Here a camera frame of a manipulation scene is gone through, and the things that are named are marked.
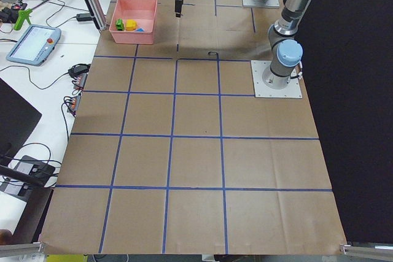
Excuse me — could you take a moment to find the pink plastic box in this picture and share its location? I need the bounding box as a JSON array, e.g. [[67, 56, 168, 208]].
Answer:
[[109, 0, 158, 45]]

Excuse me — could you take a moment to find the reacher grabber tool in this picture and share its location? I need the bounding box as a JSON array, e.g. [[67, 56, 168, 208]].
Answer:
[[14, 0, 66, 31]]

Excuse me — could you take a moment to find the black power adapter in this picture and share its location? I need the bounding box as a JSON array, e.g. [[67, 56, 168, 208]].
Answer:
[[76, 13, 93, 22]]

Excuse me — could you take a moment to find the teach pendant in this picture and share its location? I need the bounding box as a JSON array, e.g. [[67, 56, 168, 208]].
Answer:
[[6, 25, 61, 66]]

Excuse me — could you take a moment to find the green toy block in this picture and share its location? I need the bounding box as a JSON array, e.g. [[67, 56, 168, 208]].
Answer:
[[115, 18, 125, 31]]

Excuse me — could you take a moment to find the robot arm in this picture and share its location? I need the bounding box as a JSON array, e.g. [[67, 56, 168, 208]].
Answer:
[[170, 0, 312, 99]]

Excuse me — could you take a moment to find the yellow toy block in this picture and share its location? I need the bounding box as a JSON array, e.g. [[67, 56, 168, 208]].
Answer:
[[125, 19, 138, 31]]

